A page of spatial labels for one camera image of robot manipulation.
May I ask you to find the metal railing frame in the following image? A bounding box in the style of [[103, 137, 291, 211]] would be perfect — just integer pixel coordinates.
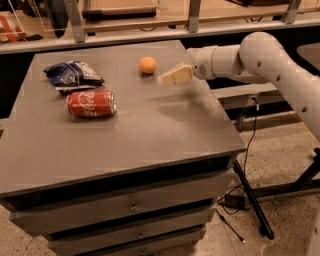
[[0, 0, 320, 55]]

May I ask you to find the black stand base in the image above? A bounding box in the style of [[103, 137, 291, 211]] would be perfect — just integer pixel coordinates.
[[233, 148, 320, 240]]

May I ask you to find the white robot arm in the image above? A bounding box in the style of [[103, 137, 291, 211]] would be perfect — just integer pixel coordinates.
[[158, 32, 320, 256]]

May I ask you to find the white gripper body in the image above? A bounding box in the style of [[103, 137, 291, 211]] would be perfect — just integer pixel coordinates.
[[187, 46, 216, 80]]

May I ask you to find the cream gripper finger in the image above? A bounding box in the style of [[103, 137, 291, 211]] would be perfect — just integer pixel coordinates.
[[158, 63, 185, 84], [161, 65, 194, 85]]

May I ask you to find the grey drawer cabinet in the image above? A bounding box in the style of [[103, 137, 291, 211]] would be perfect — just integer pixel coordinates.
[[0, 41, 245, 256]]

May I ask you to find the black power adapter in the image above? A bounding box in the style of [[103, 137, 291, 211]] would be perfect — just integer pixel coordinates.
[[224, 194, 246, 210]]

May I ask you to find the orange white object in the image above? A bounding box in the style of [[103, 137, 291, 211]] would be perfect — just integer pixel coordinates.
[[0, 15, 26, 43]]

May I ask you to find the blue chip bag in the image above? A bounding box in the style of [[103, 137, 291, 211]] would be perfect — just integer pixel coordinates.
[[43, 60, 104, 92]]

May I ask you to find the red Coca-Cola can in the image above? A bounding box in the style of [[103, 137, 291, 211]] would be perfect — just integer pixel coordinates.
[[66, 90, 116, 118]]

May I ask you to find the orange fruit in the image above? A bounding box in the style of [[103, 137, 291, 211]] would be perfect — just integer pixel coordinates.
[[139, 56, 157, 74]]

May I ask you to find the black cable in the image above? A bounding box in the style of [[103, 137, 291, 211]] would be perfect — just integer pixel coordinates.
[[215, 95, 261, 244]]

